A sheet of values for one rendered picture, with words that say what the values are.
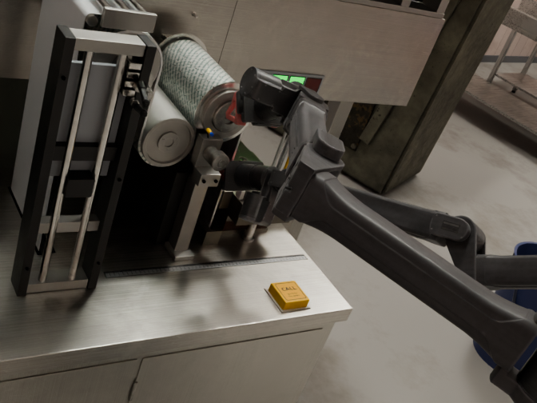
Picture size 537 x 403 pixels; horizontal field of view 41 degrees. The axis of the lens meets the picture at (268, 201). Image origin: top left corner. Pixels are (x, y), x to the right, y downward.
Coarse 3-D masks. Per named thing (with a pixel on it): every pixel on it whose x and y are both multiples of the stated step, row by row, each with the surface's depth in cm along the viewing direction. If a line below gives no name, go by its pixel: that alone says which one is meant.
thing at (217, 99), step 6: (228, 90) 152; (234, 90) 153; (216, 96) 151; (222, 96) 151; (228, 96) 152; (210, 102) 151; (216, 102) 151; (210, 108) 151; (204, 114) 152; (210, 114) 152; (204, 120) 153; (210, 120) 153; (204, 126) 154; (210, 126) 154; (240, 126) 159; (216, 132) 156; (222, 132) 157; (228, 132) 158; (234, 132) 159
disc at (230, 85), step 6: (222, 84) 151; (228, 84) 151; (234, 84) 152; (210, 90) 150; (216, 90) 151; (222, 90) 152; (204, 96) 150; (210, 96) 151; (204, 102) 151; (198, 108) 151; (204, 108) 152; (198, 114) 152; (198, 120) 153; (198, 126) 154; (246, 126) 161; (198, 132) 155; (204, 132) 156; (240, 132) 161; (222, 138) 159; (228, 138) 160
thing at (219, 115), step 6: (222, 102) 152; (228, 102) 152; (216, 108) 152; (222, 108) 152; (228, 108) 153; (216, 114) 152; (222, 114) 153; (216, 120) 153; (222, 120) 154; (228, 120) 154; (216, 126) 154; (222, 126) 155; (228, 126) 156; (234, 126) 156
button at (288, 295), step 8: (272, 288) 165; (280, 288) 165; (288, 288) 166; (296, 288) 167; (272, 296) 165; (280, 296) 162; (288, 296) 163; (296, 296) 164; (304, 296) 165; (280, 304) 162; (288, 304) 162; (296, 304) 163; (304, 304) 165
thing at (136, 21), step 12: (96, 0) 130; (108, 0) 135; (120, 0) 131; (132, 0) 134; (108, 12) 125; (120, 12) 126; (132, 12) 128; (144, 12) 130; (108, 24) 127; (120, 24) 128; (132, 24) 129; (144, 24) 130
